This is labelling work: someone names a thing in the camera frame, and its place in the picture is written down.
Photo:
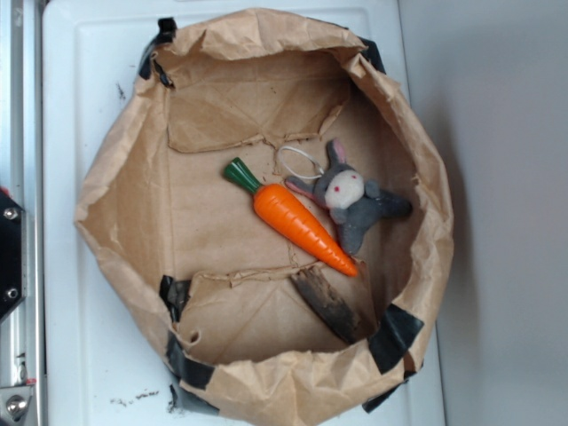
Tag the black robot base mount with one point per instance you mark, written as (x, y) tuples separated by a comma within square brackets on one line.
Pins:
[(11, 255)]

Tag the orange plastic toy carrot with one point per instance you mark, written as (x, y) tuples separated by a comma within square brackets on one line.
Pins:
[(285, 214)]

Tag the metal corner bracket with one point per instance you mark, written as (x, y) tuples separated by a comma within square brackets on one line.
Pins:
[(16, 402)]

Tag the brown paper bag bin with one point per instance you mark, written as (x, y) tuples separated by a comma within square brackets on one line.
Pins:
[(205, 279)]

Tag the grey plush bunny toy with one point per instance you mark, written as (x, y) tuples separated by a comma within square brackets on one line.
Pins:
[(354, 204)]

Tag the dark brown wood chip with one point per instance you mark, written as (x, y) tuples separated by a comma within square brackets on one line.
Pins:
[(327, 303)]

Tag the aluminium frame rail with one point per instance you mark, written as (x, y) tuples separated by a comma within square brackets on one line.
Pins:
[(22, 333)]

